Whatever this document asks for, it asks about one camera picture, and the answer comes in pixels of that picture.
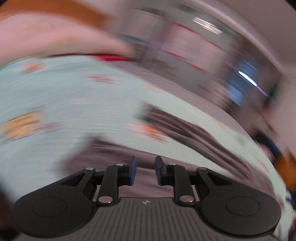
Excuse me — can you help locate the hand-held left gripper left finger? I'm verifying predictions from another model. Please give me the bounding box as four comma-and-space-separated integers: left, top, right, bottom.
58, 156, 137, 207

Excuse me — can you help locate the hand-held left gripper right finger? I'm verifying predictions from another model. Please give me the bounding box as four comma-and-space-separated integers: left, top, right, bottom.
154, 156, 233, 205

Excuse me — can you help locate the grey shirt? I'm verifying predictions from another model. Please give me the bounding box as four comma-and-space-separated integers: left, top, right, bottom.
62, 104, 280, 202

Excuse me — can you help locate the quilted bee-print bedspread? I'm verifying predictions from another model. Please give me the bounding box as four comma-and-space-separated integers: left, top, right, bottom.
0, 56, 289, 241

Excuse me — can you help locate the red blanket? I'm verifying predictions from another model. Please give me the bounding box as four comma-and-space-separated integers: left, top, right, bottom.
51, 53, 130, 62

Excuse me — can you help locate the sliding-door wardrobe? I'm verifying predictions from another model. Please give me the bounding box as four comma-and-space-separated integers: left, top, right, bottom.
116, 0, 243, 93

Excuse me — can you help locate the rolled floral quilt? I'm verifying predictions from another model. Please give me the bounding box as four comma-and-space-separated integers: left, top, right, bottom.
0, 7, 134, 70

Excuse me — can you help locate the wooden headboard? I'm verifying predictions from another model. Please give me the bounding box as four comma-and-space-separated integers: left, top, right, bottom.
0, 0, 107, 26

